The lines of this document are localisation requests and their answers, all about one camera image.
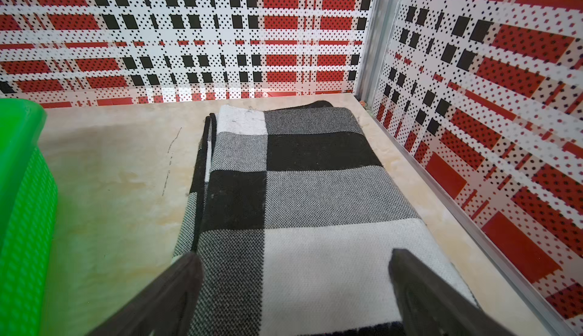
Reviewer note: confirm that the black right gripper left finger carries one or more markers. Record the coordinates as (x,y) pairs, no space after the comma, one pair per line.
(165,307)

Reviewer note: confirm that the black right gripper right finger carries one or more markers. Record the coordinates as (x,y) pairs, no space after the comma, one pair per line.
(430,306)

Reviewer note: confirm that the grey black white checked scarf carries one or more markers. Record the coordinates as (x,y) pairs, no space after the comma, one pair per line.
(295,221)

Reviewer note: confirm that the green plastic basket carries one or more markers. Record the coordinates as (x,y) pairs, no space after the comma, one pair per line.
(29,197)

